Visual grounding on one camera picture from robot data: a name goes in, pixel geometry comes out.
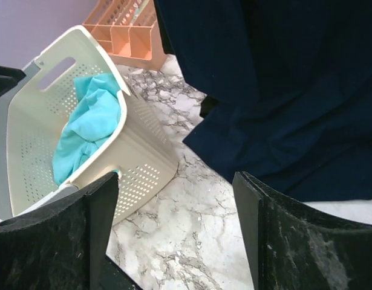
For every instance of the white perforated laundry basket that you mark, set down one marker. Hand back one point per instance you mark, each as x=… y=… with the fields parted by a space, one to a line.
x=35 y=112

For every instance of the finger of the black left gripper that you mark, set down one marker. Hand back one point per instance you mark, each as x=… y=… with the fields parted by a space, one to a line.
x=9 y=78

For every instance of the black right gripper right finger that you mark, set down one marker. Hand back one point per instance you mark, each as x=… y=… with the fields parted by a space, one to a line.
x=290 y=245

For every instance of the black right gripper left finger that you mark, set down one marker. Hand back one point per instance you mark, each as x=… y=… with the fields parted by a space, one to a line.
x=62 y=245

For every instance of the teal cloth in basket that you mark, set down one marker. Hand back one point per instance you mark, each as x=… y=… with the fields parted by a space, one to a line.
x=91 y=123

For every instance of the navy blue t shirt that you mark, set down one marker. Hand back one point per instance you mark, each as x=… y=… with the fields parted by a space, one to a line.
x=290 y=84

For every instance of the orange plastic file organizer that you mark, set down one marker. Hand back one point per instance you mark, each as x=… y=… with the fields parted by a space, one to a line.
x=129 y=32

